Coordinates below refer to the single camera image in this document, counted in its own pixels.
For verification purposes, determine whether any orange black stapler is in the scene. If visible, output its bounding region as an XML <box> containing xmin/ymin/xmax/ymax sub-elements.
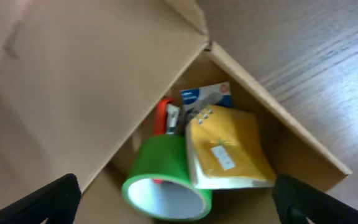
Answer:
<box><xmin>153</xmin><ymin>98</ymin><xmax>180</xmax><ymax>136</ymax></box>

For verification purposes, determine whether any yellow sticky note pad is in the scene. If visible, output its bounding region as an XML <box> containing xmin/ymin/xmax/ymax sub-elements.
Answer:
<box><xmin>185</xmin><ymin>105</ymin><xmax>276</xmax><ymax>190</ymax></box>

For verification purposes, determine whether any brown cardboard box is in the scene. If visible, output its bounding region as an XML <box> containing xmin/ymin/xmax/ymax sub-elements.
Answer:
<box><xmin>0</xmin><ymin>1</ymin><xmax>351</xmax><ymax>223</ymax></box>

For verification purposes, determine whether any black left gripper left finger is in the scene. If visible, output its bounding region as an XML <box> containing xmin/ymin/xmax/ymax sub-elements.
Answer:
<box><xmin>0</xmin><ymin>174</ymin><xmax>81</xmax><ymax>224</ymax></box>

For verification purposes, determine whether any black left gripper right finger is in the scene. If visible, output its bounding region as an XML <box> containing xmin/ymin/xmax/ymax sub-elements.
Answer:
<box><xmin>273</xmin><ymin>175</ymin><xmax>358</xmax><ymax>224</ymax></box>

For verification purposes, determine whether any green tape roll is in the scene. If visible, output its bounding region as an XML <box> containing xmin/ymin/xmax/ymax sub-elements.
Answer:
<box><xmin>122</xmin><ymin>134</ymin><xmax>212</xmax><ymax>221</ymax></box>

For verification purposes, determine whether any blue white staples box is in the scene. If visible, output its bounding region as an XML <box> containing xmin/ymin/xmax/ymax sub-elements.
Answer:
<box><xmin>180</xmin><ymin>82</ymin><xmax>232</xmax><ymax>115</ymax></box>

